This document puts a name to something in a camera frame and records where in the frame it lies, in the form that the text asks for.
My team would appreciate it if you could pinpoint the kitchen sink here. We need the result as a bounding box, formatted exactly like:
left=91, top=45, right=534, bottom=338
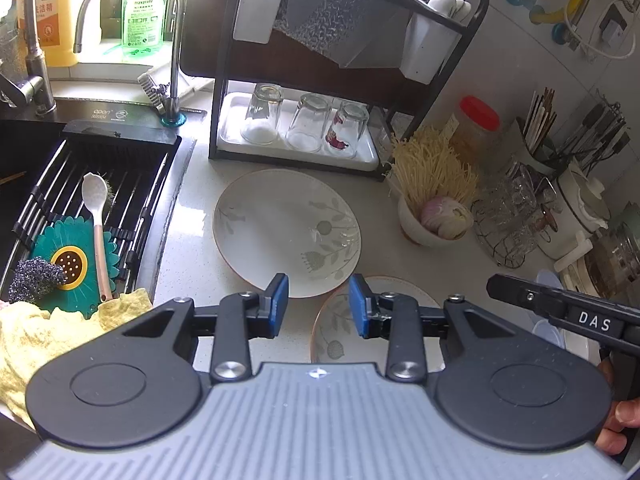
left=0, top=95, right=208, bottom=311

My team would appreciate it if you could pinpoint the large floral plate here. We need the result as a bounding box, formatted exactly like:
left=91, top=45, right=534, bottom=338
left=213, top=168, right=362, bottom=299

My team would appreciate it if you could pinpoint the white spoon with pink handle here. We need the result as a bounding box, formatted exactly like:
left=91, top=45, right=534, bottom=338
left=82, top=172, right=114, bottom=304

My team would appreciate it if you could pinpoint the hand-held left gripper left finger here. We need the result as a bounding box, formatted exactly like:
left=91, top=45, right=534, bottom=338
left=120, top=273, right=291, bottom=386

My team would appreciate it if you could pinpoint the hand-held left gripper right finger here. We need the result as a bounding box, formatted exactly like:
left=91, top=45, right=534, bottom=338
left=348, top=273, right=506, bottom=386

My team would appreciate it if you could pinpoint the white bowl with brown rim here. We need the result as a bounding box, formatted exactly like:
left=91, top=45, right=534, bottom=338
left=397, top=194, right=475, bottom=262

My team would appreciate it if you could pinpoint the small floral plate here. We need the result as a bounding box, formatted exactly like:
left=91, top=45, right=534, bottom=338
left=310, top=275, right=447, bottom=367

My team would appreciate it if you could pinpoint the pale blue plastic bowl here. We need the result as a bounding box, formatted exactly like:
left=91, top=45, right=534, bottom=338
left=531, top=269, right=601, bottom=361

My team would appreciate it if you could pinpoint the white pot with lid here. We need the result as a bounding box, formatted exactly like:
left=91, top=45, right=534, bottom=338
left=536, top=160, right=612, bottom=261

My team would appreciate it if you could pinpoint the clear drinking glass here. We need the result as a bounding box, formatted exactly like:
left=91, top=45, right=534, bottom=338
left=241, top=83, right=284, bottom=145
left=286, top=93, right=331, bottom=154

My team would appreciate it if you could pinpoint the chrome gooseneck faucet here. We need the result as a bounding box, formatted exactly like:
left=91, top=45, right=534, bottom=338
left=73, top=0, right=187, bottom=127

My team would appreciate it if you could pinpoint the bundle of dry noodles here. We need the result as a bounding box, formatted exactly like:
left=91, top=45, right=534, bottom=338
left=384, top=125, right=482, bottom=217

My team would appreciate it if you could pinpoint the chrome mixer faucet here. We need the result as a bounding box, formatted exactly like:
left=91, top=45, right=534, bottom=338
left=0, top=0, right=58, bottom=116

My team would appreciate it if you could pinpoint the white wall cable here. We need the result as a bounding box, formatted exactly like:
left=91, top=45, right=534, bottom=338
left=564, top=0, right=637, bottom=59

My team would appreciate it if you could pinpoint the green dish soap bottle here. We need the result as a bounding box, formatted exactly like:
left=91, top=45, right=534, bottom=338
left=121, top=0, right=169, bottom=61

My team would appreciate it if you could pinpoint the white utensil caddy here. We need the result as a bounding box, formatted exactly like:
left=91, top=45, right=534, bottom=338
left=400, top=10, right=463, bottom=85

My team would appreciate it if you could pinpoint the orange detergent bottle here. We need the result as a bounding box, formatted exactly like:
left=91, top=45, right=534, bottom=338
left=17, top=0, right=82, bottom=67

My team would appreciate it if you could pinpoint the white dish brush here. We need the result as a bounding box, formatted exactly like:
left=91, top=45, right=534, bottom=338
left=137, top=72, right=169, bottom=112

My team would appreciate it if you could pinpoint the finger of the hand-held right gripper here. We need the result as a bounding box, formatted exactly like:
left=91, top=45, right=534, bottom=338
left=486, top=273, right=566, bottom=323

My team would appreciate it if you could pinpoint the glass kettle on white base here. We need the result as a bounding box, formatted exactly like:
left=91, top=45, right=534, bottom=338
left=554, top=220, right=640, bottom=307

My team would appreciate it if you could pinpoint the black dish rack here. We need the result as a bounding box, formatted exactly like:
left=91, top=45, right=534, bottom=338
left=179, top=0, right=491, bottom=182

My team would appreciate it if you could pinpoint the white ladle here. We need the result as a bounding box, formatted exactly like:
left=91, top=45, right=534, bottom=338
left=425, top=0, right=473, bottom=24

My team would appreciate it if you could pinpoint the green flower mat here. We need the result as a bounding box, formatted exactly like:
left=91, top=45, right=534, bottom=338
left=31, top=217, right=121, bottom=319

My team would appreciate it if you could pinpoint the wall socket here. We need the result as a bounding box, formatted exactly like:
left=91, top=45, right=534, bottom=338
left=597, top=4, right=629, bottom=47

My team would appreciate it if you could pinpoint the steel wool scrubber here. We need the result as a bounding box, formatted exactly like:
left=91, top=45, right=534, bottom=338
left=8, top=256, right=67, bottom=305

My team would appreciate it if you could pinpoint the sliced red onion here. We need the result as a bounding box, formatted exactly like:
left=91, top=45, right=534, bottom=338
left=420, top=196, right=474, bottom=240

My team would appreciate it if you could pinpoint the white cutting board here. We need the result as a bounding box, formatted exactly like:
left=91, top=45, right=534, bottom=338
left=232, top=0, right=291, bottom=45

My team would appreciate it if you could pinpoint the black sink drain rack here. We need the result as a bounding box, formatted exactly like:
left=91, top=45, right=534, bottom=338
left=10, top=120, right=182, bottom=306

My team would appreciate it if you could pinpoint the wire rack of glass cups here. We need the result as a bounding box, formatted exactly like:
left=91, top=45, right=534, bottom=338
left=471, top=160, right=557, bottom=269

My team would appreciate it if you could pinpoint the person's right hand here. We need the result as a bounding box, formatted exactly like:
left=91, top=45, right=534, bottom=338
left=596, top=359, right=640, bottom=457

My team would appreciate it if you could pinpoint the yellow cloth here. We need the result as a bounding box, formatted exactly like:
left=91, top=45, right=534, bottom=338
left=0, top=287, right=153, bottom=428

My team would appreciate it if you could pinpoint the chopstick holder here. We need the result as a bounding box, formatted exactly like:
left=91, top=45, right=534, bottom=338
left=515, top=125, right=568, bottom=173

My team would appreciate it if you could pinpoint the grey textured cutting board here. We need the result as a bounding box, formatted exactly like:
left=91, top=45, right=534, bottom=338
left=272, top=0, right=442, bottom=70

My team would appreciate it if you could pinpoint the plastic jar with red lid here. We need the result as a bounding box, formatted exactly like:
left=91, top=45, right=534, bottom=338
left=447, top=95, right=501, bottom=161

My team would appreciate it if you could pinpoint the bundle of chopsticks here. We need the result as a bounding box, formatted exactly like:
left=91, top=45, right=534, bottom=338
left=522, top=87, right=558, bottom=153

